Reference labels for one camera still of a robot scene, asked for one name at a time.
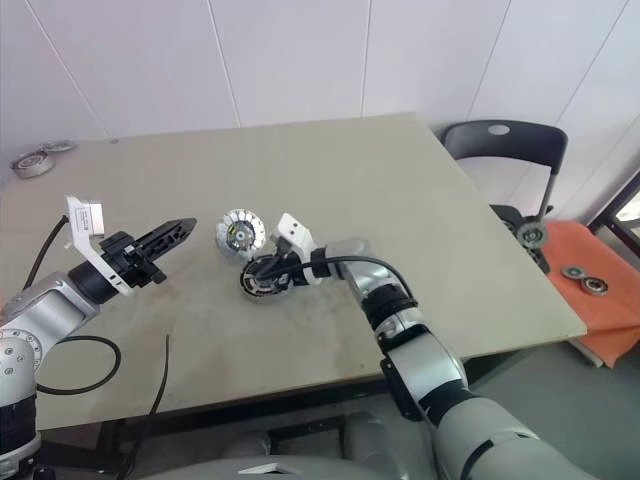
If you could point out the silver gear disc part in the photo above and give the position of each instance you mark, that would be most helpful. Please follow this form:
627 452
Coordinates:
240 232

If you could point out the dark door frame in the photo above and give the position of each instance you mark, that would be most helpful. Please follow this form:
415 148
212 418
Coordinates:
615 200

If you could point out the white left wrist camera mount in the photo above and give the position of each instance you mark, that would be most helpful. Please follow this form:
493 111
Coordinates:
85 220

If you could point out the black table frame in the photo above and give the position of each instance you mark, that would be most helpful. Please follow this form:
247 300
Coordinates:
225 412

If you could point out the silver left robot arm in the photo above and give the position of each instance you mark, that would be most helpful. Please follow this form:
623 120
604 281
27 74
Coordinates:
45 310

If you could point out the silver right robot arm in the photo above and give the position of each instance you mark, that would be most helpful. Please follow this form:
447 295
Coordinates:
425 360

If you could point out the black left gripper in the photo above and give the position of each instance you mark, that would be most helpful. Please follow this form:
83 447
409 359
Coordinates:
127 260

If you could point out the grey wheel part on chair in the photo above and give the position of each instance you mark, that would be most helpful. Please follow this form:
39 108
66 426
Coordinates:
531 235

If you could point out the orange cloth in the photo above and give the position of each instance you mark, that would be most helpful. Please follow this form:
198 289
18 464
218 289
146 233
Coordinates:
615 310

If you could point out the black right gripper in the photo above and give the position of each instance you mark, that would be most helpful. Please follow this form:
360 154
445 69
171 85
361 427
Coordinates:
292 277

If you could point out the black folding chair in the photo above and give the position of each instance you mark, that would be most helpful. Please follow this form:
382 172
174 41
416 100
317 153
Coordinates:
500 145

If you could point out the silver motor housing copper windings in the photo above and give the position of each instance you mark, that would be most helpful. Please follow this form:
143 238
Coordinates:
260 301

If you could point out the silver spoked rotor black rim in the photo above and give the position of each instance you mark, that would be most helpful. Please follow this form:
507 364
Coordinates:
248 280

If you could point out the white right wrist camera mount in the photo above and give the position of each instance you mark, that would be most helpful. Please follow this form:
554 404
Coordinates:
295 235

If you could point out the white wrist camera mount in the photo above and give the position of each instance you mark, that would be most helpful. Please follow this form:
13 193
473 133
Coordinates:
85 220
295 235

